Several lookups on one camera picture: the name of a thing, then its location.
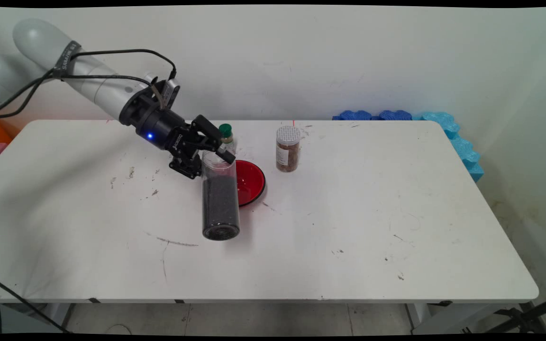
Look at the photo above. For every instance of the light blue foam mat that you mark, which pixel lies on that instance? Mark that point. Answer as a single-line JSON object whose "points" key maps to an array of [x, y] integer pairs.
{"points": [[462, 147]]}

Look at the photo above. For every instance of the dark blue foam piece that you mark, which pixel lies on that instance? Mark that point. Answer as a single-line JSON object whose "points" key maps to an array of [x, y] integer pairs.
{"points": [[354, 115], [395, 115]]}

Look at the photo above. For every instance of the grey table leg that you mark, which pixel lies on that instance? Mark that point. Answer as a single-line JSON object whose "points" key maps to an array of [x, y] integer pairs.
{"points": [[417, 317], [57, 315]]}

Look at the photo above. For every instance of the small spice bottle green cap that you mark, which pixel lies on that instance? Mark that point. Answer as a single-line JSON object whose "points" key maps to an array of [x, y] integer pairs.
{"points": [[226, 129]]}

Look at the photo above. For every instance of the brown spice jar white lid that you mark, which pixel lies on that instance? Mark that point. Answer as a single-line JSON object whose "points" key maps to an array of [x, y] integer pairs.
{"points": [[287, 156]]}

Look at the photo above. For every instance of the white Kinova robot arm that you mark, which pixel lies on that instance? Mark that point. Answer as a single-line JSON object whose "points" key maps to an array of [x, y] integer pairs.
{"points": [[97, 85]]}

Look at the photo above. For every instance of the red bowl black rim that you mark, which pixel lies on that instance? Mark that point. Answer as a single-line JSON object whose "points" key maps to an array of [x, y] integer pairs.
{"points": [[251, 182]]}

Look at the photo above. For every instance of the black tripod stand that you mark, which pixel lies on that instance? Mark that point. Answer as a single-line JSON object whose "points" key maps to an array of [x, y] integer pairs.
{"points": [[538, 305]]}

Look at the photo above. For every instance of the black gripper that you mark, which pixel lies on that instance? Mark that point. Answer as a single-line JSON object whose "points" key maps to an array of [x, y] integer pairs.
{"points": [[159, 128]]}

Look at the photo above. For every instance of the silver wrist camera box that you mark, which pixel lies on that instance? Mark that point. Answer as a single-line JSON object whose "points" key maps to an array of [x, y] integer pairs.
{"points": [[171, 92]]}

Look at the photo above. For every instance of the tall clear jar black seeds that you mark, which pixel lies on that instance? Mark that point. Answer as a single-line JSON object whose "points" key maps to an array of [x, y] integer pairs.
{"points": [[221, 203]]}

